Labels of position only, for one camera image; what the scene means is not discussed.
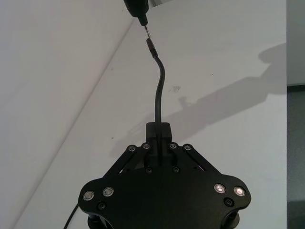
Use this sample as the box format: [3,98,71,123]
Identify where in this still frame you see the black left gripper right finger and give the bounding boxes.
[157,122,219,177]

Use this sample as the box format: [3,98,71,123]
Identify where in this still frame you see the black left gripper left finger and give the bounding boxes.
[102,122,158,179]

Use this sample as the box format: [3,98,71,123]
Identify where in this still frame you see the black corded tool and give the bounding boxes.
[123,0,165,124]

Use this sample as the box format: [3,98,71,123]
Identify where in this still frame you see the thin dark robot cable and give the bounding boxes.
[62,204,80,229]

